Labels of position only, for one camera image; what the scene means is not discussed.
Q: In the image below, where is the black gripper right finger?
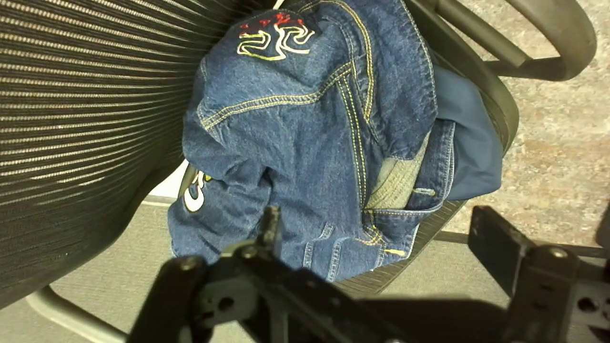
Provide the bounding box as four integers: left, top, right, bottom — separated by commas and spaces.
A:
467, 206, 610, 343

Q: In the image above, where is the blue denim jacket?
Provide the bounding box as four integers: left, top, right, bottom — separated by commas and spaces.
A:
166, 0, 505, 284

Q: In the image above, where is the black mesh office chair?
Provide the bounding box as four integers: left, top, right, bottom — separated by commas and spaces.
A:
0, 0, 599, 343

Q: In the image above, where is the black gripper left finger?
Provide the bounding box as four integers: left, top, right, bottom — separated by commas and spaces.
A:
126, 206, 301, 343

